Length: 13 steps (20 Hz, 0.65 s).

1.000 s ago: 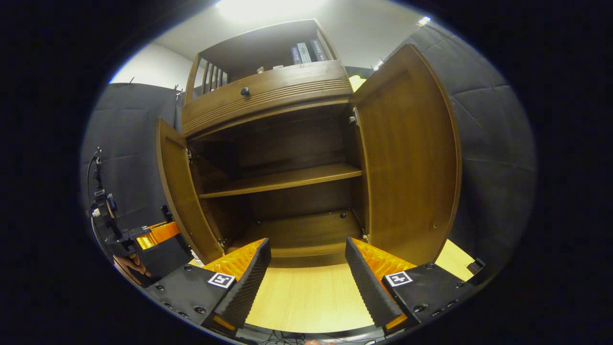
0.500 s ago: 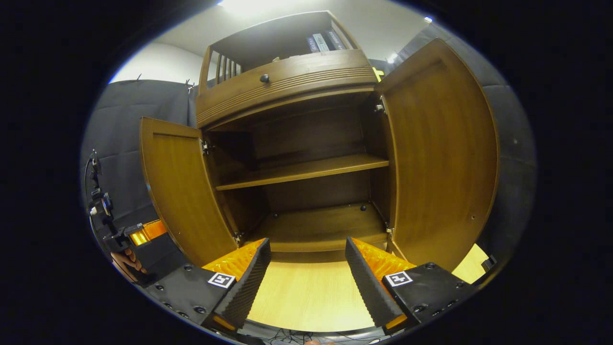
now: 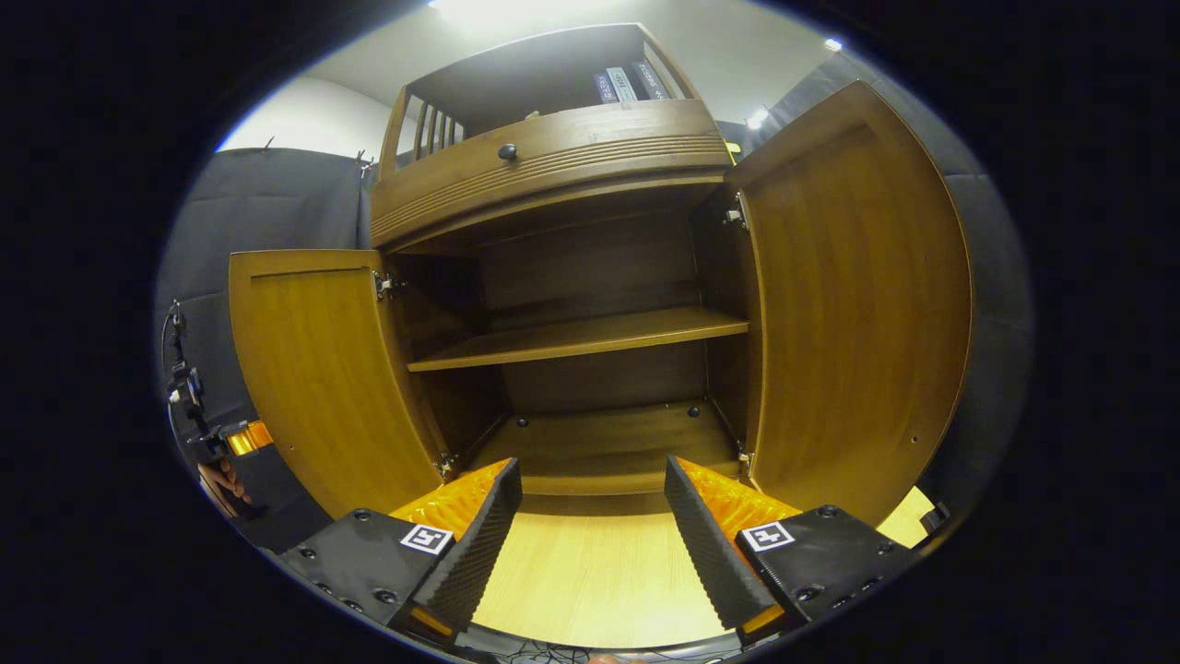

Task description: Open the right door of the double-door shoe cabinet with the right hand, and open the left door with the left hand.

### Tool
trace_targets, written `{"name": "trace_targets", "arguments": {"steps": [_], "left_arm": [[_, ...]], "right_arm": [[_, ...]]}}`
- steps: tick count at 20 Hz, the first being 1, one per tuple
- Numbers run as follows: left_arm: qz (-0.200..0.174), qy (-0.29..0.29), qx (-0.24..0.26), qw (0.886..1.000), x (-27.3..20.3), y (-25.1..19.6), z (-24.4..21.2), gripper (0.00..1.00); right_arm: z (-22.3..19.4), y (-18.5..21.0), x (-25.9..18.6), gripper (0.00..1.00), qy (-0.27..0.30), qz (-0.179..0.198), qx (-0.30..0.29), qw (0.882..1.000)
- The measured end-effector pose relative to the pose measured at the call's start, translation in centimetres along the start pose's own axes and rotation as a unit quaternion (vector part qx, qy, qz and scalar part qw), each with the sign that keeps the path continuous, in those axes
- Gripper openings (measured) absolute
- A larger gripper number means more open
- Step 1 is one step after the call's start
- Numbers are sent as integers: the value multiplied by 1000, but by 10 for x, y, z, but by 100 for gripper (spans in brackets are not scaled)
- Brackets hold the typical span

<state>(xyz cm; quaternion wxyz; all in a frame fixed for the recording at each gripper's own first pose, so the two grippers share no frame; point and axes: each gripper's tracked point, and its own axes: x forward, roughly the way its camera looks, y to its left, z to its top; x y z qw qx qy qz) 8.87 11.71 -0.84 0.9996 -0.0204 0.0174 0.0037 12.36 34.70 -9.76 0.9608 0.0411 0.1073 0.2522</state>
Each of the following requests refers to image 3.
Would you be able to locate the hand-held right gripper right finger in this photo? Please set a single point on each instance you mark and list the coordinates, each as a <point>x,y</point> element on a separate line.
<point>710,549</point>

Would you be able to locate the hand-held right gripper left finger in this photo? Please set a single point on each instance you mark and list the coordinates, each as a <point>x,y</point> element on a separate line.
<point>479,544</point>

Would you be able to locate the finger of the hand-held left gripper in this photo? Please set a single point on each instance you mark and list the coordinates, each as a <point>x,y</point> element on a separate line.
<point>249,437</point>

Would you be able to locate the wooden shoe cabinet door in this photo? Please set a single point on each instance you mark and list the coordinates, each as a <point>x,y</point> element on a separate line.
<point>313,378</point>
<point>857,323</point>

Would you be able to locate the wooden double-door shoe cabinet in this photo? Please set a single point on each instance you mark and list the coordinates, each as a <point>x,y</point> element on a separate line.
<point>590,443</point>

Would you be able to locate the metal door hinge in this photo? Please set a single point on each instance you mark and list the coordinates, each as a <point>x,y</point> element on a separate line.
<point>735,214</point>
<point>387,284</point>
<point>447,464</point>
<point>743,456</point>

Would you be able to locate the wooden cabinet inner shelf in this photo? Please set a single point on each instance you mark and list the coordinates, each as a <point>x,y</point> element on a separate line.
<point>590,337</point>

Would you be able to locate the wooden cabinet drawer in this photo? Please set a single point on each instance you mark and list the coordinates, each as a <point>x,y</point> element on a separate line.
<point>590,152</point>

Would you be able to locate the black round drawer knob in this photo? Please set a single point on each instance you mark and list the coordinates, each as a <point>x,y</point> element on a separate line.
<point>507,152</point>

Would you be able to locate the dark blue book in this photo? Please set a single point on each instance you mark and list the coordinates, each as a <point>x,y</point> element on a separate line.
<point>606,88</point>

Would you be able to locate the dark grey book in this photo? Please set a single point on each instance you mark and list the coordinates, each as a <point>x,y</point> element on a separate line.
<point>649,80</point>

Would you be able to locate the light grey book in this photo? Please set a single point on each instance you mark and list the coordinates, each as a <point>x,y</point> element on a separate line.
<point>622,84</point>

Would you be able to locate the large ceiling light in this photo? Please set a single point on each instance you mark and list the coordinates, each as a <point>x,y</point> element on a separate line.
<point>498,11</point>

